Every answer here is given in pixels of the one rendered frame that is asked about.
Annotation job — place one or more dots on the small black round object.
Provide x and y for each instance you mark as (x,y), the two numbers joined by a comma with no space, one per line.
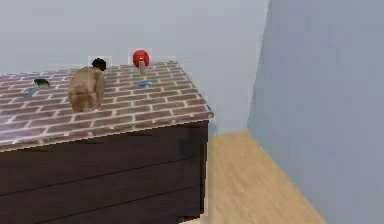
(99,63)

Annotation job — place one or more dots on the dark cabinet with brick top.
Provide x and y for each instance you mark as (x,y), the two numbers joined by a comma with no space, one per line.
(110,166)

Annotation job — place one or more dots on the small blue object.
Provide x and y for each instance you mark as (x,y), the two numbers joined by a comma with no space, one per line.
(145,84)

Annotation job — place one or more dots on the red ball on tan stand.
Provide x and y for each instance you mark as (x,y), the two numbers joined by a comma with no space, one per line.
(140,58)

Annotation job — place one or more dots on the dark grey ladle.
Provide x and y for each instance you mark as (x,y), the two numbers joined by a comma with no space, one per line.
(40,84)

